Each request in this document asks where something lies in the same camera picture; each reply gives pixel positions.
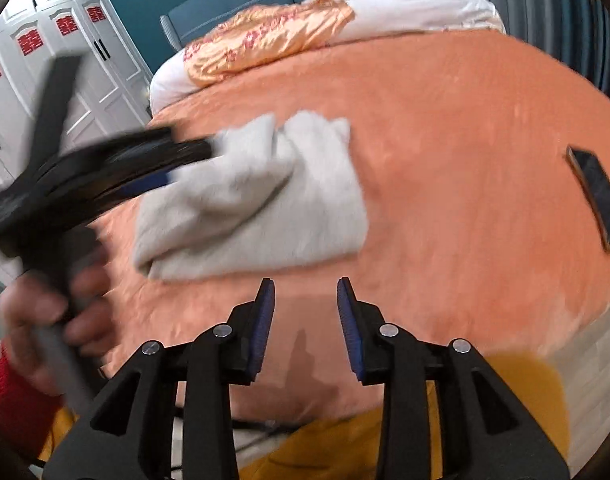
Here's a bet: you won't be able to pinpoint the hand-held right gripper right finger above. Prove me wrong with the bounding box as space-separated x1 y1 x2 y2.
336 276 570 480

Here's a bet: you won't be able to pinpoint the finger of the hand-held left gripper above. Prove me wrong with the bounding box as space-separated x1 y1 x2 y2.
100 167 178 201
85 127 223 173

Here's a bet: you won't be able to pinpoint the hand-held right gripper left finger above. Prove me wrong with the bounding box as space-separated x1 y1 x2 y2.
42 277 277 480

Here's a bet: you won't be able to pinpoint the beige sweater with black hearts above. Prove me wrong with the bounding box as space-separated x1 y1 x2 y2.
134 111 370 282

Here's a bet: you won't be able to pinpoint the person's left forearm red sleeve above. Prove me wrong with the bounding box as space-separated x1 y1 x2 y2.
0 345 63 456

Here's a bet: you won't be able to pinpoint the person's left hand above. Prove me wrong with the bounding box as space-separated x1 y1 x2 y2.
0 252 111 396

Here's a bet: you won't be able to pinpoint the white wardrobe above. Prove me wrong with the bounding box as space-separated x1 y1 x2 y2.
0 0 153 286

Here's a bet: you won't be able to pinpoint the yellow pants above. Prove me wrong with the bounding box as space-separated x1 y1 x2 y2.
35 352 570 480

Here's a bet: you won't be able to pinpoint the orange floral satin pillow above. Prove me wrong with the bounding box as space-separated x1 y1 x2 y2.
183 0 357 87

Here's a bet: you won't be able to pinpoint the blue upholstered headboard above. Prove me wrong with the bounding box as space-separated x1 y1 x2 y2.
160 0 416 53

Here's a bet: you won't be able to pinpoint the orange plush blanket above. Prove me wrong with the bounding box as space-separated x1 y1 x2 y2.
92 27 610 426

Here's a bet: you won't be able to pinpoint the smartphone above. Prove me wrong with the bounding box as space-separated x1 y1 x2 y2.
566 145 610 253

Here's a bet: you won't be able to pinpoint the white bedding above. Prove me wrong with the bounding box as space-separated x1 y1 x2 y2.
149 0 506 116

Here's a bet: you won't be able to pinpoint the grey blue curtain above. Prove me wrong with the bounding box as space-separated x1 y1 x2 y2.
442 0 610 126

